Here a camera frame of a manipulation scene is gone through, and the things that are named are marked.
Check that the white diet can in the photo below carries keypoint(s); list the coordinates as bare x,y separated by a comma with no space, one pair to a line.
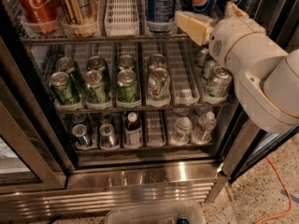
156,60
159,82

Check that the white diet can front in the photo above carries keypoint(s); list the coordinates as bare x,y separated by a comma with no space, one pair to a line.
159,82

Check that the red coca-cola can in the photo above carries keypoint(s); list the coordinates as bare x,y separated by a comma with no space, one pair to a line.
42,13

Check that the dark drink bottle white cap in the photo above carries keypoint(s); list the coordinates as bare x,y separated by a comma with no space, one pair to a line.
133,131

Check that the green can back left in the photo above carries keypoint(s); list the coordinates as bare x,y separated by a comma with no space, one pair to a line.
70,66

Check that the white empty tray shelf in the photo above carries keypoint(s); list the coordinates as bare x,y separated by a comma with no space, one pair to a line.
183,87
155,129

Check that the gold soda can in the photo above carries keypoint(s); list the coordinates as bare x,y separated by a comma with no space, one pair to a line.
80,17

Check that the green can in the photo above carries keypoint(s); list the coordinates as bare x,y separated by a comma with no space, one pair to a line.
96,87
64,88
128,90
99,64
70,66
126,61

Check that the clear water bottle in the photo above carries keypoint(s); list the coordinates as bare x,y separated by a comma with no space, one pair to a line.
182,130
203,129

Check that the white 7up can front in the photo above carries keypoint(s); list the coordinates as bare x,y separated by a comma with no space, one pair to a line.
219,82

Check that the clear water bottle left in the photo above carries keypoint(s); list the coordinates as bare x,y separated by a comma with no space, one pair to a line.
182,130

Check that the white empty tray middle shelf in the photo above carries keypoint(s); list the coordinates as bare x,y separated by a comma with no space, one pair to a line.
183,87

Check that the clear water bottle right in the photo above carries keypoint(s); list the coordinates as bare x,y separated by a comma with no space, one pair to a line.
203,129

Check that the white diet can back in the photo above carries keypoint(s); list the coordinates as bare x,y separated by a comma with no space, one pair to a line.
156,60

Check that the white empty can tray top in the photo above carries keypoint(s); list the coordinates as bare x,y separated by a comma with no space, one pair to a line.
122,18

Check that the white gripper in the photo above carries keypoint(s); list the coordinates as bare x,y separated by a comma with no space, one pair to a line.
232,36

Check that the white empty tray bottom shelf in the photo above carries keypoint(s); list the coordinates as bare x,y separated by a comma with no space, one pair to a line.
155,129

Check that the white 7up can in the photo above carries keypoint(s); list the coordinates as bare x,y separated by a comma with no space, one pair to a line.
207,68
200,53
219,82

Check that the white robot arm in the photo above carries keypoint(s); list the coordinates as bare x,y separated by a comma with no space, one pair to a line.
266,77

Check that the green can front left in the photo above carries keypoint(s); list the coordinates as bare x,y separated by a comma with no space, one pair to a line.
64,88

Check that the stainless steel fridge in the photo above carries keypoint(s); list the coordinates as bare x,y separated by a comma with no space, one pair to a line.
46,173

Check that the white 7up can back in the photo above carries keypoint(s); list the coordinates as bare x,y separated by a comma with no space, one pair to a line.
200,53

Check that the white 7up can middle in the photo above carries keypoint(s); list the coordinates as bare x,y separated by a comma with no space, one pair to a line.
207,68

